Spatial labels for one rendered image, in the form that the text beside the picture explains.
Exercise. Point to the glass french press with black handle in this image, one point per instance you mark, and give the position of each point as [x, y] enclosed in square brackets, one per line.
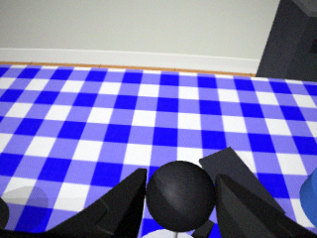
[180, 197]

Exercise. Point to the blue short cylinder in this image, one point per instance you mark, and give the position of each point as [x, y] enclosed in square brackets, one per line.
[308, 197]

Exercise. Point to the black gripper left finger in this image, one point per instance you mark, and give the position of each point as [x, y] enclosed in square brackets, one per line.
[116, 214]

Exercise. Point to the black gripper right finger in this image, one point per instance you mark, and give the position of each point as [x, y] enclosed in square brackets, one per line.
[242, 214]

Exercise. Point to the black flat rectangular slab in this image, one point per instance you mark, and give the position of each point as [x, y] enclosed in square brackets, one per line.
[227, 162]

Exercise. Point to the white cylinder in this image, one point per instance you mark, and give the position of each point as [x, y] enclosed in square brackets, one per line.
[4, 213]

